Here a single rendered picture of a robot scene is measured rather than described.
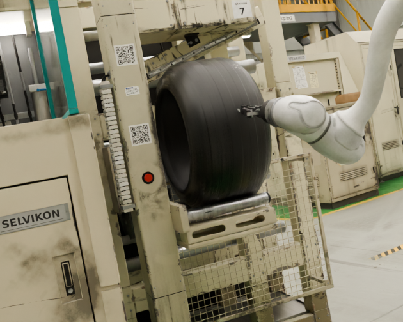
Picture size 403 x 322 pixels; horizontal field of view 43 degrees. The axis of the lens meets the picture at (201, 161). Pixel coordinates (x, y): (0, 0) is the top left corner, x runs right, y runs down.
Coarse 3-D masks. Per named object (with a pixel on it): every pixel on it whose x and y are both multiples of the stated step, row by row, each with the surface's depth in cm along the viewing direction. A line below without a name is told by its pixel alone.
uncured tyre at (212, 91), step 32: (192, 64) 188; (224, 64) 188; (160, 96) 206; (192, 96) 176; (224, 96) 177; (256, 96) 181; (160, 128) 216; (192, 128) 175; (224, 128) 174; (256, 128) 178; (192, 160) 180; (224, 160) 176; (256, 160) 181; (192, 192) 188; (224, 192) 184; (256, 192) 195
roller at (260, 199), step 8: (264, 192) 195; (232, 200) 190; (240, 200) 190; (248, 200) 191; (256, 200) 192; (264, 200) 193; (192, 208) 186; (200, 208) 185; (208, 208) 186; (216, 208) 187; (224, 208) 187; (232, 208) 189; (240, 208) 190; (192, 216) 183; (200, 216) 185; (208, 216) 186
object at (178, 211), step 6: (174, 204) 185; (180, 204) 181; (174, 210) 184; (180, 210) 178; (186, 210) 179; (174, 216) 186; (180, 216) 178; (186, 216) 179; (174, 222) 187; (180, 222) 179; (186, 222) 179; (174, 228) 189; (180, 228) 180; (186, 228) 179
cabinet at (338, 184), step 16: (368, 128) 660; (304, 144) 640; (368, 144) 658; (320, 160) 622; (368, 160) 657; (320, 176) 627; (336, 176) 625; (352, 176) 640; (368, 176) 655; (320, 192) 632; (336, 192) 624; (352, 192) 639; (368, 192) 657; (320, 208) 639
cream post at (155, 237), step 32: (96, 0) 183; (128, 0) 184; (128, 32) 184; (128, 96) 184; (128, 128) 184; (128, 160) 184; (160, 160) 188; (160, 192) 188; (160, 224) 187; (160, 256) 187; (160, 288) 187; (160, 320) 187
